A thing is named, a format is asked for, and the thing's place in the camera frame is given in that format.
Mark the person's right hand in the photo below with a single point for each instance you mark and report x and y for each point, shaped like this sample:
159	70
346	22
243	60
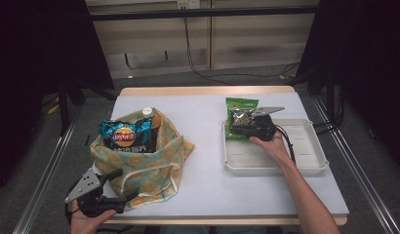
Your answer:
272	148

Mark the black curtain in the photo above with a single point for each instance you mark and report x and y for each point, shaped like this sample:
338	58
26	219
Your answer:
42	48
367	48

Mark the lemon print cloth bag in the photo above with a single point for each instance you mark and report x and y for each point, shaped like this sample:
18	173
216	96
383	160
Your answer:
149	169

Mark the white table cover sheet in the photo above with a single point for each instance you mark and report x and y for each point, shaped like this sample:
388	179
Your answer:
208	182

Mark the blue and black chip bag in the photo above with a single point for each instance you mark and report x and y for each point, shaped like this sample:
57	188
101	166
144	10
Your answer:
125	136

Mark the green snack packet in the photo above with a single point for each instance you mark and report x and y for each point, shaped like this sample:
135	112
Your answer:
240	105

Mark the black horizontal bar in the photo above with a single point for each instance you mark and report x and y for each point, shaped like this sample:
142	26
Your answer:
220	12

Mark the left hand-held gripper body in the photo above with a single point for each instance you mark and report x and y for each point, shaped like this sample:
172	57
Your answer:
90	198

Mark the white plastic tray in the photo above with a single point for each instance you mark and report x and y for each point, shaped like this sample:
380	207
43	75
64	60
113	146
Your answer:
299	143

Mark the person's left hand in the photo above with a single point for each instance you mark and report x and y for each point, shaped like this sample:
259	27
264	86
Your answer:
86	224

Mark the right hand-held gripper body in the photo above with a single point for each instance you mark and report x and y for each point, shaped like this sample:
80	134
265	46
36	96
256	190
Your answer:
264	126

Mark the white wall socket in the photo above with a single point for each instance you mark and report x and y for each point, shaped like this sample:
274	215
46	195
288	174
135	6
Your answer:
188	4

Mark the black stand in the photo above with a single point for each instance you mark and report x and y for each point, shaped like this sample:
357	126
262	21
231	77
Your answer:
63	110

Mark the light wooden cabinet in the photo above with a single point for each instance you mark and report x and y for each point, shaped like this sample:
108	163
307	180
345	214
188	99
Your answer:
253	32

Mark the metal floor rail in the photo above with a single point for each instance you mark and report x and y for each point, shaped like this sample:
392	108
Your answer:
360	175
45	182

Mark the white capped bottle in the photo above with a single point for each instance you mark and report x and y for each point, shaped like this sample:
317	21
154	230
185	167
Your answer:
147	112

